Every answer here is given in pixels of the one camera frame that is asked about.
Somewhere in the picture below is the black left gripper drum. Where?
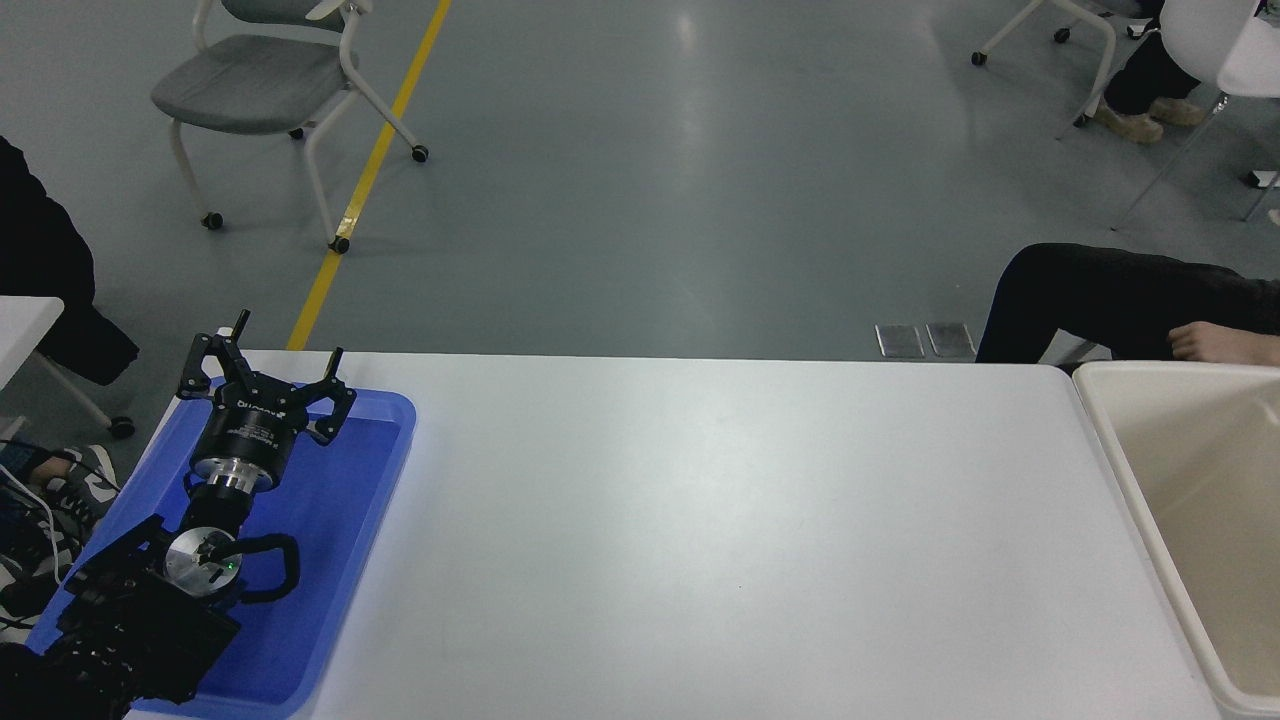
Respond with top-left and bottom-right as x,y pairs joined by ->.
193,378 -> 309,469

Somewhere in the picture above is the person's hand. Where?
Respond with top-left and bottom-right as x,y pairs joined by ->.
1168,322 -> 1280,367

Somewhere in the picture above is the blue plastic tray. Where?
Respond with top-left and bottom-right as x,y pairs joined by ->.
22,385 -> 417,720

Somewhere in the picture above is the patterned person's shoe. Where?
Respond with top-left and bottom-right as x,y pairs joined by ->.
0,445 -> 121,626

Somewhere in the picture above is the person in dark clothes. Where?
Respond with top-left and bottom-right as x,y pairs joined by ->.
0,135 -> 139,386

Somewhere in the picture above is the grey padded wheeled chair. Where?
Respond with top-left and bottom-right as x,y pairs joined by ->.
150,0 -> 431,254

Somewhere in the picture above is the grey metal floor plate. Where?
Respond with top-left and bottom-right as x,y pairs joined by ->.
926,321 -> 977,359
875,323 -> 927,360

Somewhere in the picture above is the person with bent leg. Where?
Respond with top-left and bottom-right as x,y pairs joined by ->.
975,243 -> 1280,364

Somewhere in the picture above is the seated person with tan shoes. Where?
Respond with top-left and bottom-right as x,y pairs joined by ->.
1092,0 -> 1212,146

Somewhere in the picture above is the large pale plastic bin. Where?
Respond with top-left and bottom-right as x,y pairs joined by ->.
1072,361 -> 1280,720

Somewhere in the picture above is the white shell chair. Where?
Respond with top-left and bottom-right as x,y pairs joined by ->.
1110,0 -> 1280,232

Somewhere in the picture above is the thin white cable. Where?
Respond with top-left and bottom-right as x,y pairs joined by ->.
0,468 -> 57,566

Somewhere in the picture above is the white wheeled chair frame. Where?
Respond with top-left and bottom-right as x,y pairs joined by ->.
970,0 -> 1123,129

